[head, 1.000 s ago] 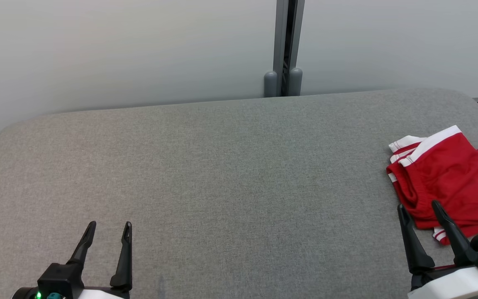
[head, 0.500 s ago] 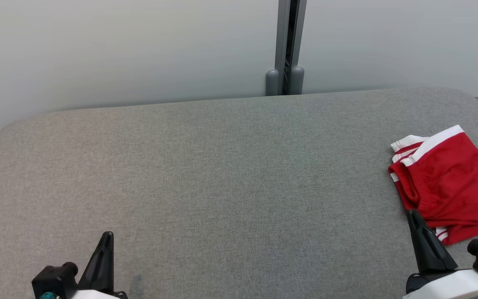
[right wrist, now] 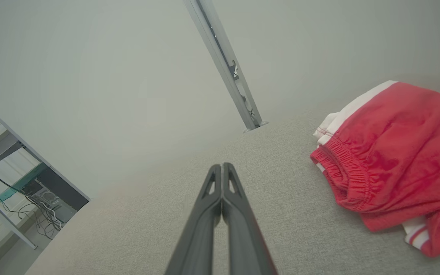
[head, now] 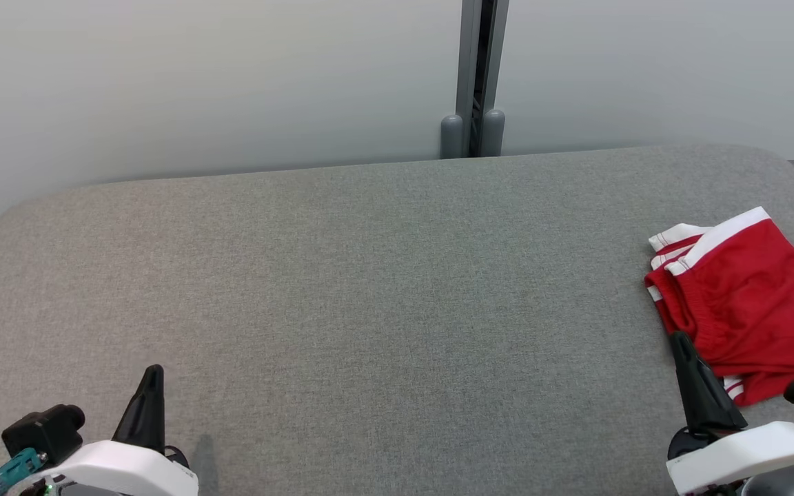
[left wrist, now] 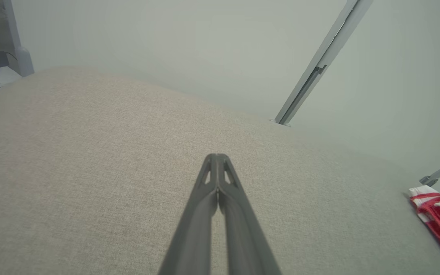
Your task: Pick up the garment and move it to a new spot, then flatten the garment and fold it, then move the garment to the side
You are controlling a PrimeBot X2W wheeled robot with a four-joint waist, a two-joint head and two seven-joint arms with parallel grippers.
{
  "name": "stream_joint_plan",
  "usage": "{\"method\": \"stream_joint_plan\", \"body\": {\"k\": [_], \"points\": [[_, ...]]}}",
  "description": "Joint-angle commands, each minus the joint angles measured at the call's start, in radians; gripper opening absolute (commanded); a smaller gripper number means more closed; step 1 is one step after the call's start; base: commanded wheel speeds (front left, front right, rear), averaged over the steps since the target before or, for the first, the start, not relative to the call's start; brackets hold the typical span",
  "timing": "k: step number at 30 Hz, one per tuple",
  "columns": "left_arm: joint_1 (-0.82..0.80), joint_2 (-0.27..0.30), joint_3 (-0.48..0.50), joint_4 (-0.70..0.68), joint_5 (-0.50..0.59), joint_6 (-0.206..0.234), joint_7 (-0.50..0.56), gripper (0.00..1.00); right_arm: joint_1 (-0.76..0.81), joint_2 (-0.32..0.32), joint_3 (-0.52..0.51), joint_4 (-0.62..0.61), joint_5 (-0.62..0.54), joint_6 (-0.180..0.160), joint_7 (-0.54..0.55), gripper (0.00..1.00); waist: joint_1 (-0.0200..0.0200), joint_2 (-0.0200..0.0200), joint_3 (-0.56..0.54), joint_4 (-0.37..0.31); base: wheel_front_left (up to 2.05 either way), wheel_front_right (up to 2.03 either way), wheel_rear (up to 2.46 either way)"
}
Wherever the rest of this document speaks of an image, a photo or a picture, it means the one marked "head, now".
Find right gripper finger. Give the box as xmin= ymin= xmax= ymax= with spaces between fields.
xmin=669 ymin=331 xmax=712 ymax=434
xmin=676 ymin=331 xmax=749 ymax=432

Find grey metal post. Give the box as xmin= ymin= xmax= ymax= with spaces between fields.
xmin=456 ymin=0 xmax=510 ymax=158

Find grey cylinder bumper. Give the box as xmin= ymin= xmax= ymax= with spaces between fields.
xmin=440 ymin=114 xmax=465 ymax=160
xmin=482 ymin=109 xmax=507 ymax=158

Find red shorts white stripes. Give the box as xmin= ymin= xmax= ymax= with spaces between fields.
xmin=644 ymin=206 xmax=794 ymax=386

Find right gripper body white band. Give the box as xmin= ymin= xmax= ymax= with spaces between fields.
xmin=666 ymin=420 xmax=794 ymax=496

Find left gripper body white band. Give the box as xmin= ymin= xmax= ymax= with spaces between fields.
xmin=20 ymin=440 xmax=200 ymax=496

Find teal plug left camera cable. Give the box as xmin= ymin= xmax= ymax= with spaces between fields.
xmin=0 ymin=448 xmax=48 ymax=496

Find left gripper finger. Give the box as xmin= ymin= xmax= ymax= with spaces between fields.
xmin=111 ymin=368 xmax=152 ymax=449
xmin=145 ymin=364 xmax=166 ymax=454

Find red jersey shirt white collar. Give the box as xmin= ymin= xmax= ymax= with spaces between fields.
xmin=647 ymin=223 xmax=794 ymax=407

